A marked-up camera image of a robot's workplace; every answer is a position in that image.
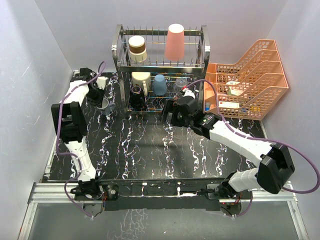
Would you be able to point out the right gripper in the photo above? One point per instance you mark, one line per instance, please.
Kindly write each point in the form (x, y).
(169, 107)

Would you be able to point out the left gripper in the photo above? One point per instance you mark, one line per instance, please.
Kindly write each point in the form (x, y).
(98, 102)

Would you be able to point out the grey-blue mug with handle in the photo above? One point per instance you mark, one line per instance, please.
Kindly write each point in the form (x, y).
(106, 107)

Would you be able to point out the light blue plastic cup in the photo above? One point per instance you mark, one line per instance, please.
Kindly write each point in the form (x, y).
(159, 85)

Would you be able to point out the clear glass cup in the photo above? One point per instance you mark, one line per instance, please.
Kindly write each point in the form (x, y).
(178, 86)

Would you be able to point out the black mug white inside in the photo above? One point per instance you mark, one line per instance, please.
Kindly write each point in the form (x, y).
(137, 98)

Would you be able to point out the cream ceramic mug green inside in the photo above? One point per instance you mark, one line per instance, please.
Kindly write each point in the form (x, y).
(142, 79)

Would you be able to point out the tall pink plastic cup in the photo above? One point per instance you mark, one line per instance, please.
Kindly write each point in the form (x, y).
(174, 46)

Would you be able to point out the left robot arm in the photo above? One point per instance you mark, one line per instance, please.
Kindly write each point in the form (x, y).
(71, 128)

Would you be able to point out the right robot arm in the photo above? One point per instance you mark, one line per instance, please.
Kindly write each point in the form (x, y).
(273, 162)

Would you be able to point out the steel two-tier dish rack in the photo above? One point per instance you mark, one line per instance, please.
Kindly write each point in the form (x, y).
(192, 66)

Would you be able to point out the cream and brown cup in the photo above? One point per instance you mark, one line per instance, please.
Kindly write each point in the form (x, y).
(137, 49)

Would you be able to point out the items in organizer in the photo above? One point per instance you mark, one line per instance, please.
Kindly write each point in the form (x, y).
(234, 94)

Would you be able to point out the orange plastic file organizer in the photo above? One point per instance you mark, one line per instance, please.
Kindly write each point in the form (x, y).
(261, 64)

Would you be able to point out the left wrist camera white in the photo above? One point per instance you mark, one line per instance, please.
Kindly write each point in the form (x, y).
(101, 82)

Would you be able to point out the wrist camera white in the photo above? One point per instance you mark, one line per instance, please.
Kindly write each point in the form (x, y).
(186, 92)
(101, 82)

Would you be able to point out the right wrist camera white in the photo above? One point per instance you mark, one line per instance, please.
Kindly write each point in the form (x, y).
(186, 92)

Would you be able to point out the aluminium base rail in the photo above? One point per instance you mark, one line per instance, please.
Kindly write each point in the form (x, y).
(162, 210)

